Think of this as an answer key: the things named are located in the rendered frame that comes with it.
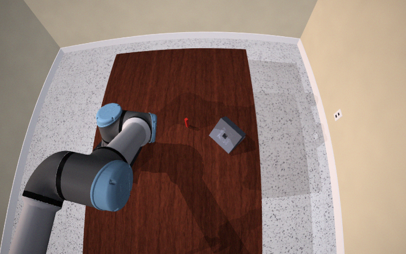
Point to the grey flat panel with square hole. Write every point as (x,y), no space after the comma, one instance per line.
(227,134)

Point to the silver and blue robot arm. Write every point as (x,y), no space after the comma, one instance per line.
(102,180)

